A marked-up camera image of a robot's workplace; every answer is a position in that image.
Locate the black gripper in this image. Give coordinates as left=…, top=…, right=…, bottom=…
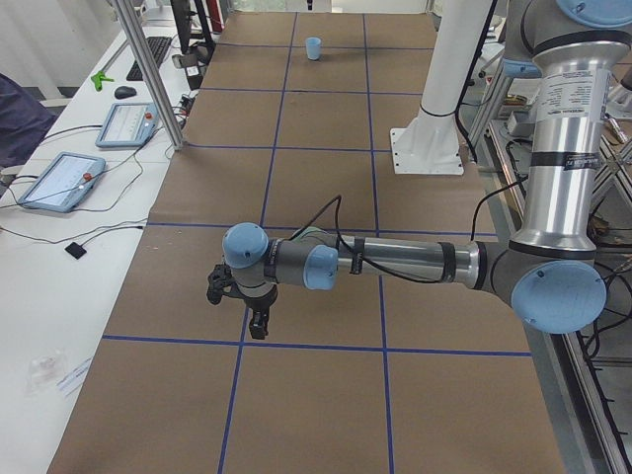
left=237, top=282, right=278, bottom=340

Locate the light green bowl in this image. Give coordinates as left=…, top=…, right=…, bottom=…
left=289, top=226, right=329, bottom=242

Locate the light blue plastic cup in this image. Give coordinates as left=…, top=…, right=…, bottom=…
left=304, top=37, right=322, bottom=61

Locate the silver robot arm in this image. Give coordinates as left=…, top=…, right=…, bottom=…
left=206, top=1, right=631, bottom=340

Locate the small black square pad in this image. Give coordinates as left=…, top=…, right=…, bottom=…
left=64, top=242, right=87, bottom=260

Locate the clear plastic bag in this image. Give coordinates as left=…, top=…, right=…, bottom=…
left=26, top=349, right=67, bottom=395

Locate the far teach pendant tablet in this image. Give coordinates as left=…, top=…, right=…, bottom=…
left=95, top=102, right=159, bottom=149

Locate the teach pendant tablet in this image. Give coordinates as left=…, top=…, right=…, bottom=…
left=18, top=152, right=107, bottom=213
left=95, top=102, right=159, bottom=149

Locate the near teach pendant tablet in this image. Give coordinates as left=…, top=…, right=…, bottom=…
left=18, top=152, right=107, bottom=213

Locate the black computer mouse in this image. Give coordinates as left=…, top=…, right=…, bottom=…
left=114, top=86, right=137, bottom=100

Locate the green plastic clamp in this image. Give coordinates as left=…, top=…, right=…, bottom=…
left=90, top=70, right=114, bottom=92

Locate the black keyboard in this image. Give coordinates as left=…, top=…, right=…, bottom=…
left=125, top=36, right=173, bottom=82

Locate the black computer monitor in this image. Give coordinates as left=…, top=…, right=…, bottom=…
left=170, top=0, right=215, bottom=57

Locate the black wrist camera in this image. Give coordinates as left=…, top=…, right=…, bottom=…
left=206, top=263, right=240, bottom=305

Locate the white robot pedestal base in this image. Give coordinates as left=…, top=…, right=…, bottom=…
left=390, top=0, right=495, bottom=176

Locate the aluminium frame post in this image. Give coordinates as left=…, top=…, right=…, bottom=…
left=113, top=0, right=184, bottom=151

